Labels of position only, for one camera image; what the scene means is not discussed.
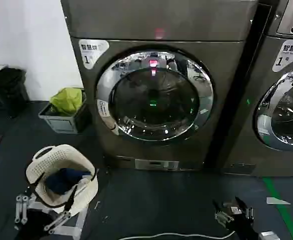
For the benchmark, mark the white paper scrap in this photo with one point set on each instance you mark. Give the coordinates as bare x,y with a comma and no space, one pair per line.
277,200

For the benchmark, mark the grey dryer with number sticker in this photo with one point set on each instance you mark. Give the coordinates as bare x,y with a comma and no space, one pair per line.
161,22

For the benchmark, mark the green plastic bag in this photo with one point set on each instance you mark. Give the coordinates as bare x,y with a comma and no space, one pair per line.
67,100

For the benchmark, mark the round glass washer door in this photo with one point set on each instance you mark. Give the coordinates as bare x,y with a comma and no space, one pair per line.
286,120

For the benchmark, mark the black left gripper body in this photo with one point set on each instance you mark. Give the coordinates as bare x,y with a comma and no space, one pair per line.
34,227

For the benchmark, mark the grey washer with number sticker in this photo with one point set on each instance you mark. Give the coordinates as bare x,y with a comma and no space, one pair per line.
269,155

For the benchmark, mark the white perforated laundry basket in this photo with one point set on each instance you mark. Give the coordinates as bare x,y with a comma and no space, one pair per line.
59,157

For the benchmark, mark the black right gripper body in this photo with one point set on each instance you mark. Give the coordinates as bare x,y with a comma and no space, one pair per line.
241,228

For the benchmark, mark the black trash bin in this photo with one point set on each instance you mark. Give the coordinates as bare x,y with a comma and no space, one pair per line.
9,92

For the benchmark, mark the round glass dryer door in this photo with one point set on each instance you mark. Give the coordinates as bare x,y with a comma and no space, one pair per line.
156,100

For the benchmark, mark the white basket stand frame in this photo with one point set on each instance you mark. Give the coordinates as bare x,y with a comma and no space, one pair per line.
79,220

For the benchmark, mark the dark blue garment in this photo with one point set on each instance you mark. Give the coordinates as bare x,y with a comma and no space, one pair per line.
59,181

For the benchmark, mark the grey plastic crate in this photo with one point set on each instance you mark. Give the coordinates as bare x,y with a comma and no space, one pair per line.
61,123

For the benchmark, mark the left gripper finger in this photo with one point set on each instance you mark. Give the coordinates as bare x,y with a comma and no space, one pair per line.
24,207
67,206

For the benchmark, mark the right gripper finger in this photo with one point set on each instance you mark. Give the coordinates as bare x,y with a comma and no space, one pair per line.
221,215
247,212

